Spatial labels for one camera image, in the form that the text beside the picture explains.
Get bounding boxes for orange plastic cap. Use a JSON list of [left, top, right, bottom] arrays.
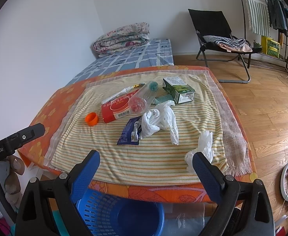
[[85, 112, 99, 126]]

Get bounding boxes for blue snack wrapper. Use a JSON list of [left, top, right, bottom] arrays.
[[117, 116, 142, 146]]

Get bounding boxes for white plastic bag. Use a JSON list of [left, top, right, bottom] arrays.
[[140, 100, 179, 146]]

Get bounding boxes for red tissue box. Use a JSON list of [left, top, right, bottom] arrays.
[[101, 89, 139, 124]]

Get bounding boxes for green white milk carton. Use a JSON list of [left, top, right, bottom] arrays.
[[163, 76, 195, 104]]

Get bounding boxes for clear plastic bottle teal cap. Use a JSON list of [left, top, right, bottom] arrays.
[[128, 81, 158, 114]]

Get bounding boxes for teal small wrapper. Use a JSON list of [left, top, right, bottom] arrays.
[[152, 94, 173, 105]]

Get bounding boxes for blue plastic laundry basket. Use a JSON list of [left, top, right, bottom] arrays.
[[76, 189, 165, 236]]

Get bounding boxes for clear plastic bag on floor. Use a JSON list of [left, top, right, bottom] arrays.
[[161, 203, 205, 235]]

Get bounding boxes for yellow striped towel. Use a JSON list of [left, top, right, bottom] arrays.
[[43, 70, 253, 185]]

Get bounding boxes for orange floral mattress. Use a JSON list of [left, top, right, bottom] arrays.
[[19, 65, 256, 202]]

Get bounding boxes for white long wrapper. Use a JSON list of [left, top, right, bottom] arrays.
[[101, 83, 145, 105]]

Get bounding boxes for striped clothes on chair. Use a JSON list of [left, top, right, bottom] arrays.
[[203, 35, 252, 52]]

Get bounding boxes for blue plaid mattress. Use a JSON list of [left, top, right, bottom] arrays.
[[67, 39, 174, 85]]

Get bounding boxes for yellow box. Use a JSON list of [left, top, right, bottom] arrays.
[[261, 36, 280, 59]]

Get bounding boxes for folded floral quilt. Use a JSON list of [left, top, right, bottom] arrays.
[[92, 22, 150, 56]]

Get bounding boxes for black folding chair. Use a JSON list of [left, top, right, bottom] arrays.
[[188, 9, 262, 84]]

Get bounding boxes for striped hanging towel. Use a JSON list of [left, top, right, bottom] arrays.
[[245, 0, 270, 36]]

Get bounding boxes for dark hanging garment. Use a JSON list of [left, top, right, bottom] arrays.
[[267, 0, 288, 37]]

